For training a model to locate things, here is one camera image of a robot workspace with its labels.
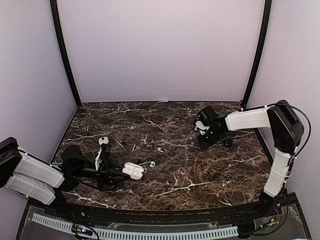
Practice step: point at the white oval charging case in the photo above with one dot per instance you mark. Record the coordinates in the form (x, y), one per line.
(135, 171)

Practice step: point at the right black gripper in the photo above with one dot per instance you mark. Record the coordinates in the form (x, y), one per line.
(204, 145)

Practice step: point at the black front rail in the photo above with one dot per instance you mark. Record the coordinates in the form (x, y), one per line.
(239, 214)

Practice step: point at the right black frame post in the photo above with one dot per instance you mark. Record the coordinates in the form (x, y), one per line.
(258, 53)

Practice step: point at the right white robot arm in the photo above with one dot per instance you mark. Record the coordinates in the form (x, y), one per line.
(287, 132)

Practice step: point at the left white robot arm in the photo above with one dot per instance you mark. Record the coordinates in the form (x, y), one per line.
(45, 182)

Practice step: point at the small white charging case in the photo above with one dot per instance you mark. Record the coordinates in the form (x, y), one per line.
(103, 140)

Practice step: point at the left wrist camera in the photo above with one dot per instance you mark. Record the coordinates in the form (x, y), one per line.
(102, 155)

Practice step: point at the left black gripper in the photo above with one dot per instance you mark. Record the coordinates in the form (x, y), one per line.
(106, 176)

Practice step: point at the white hook earbud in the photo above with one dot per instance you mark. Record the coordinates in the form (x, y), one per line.
(152, 164)

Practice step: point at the white slotted cable duct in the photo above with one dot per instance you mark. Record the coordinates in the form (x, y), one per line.
(126, 231)

